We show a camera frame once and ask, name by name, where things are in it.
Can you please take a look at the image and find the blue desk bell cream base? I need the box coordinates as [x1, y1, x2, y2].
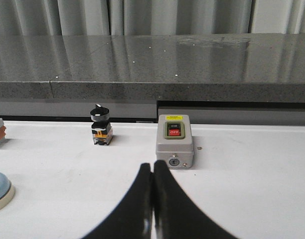
[0, 173, 15, 210]

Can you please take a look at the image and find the grey on-off switch box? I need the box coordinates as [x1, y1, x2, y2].
[155, 115, 194, 169]

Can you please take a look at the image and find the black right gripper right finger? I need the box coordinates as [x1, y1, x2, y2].
[153, 160, 235, 239]

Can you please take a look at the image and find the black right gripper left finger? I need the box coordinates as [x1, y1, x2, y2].
[84, 163, 153, 239]

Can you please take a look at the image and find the black rotary selector switch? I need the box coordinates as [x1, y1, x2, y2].
[90, 104, 113, 145]

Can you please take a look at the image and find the grey stone counter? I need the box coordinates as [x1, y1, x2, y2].
[0, 33, 305, 125]

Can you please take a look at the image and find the grey curtain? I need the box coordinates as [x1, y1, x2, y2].
[0, 0, 305, 36]

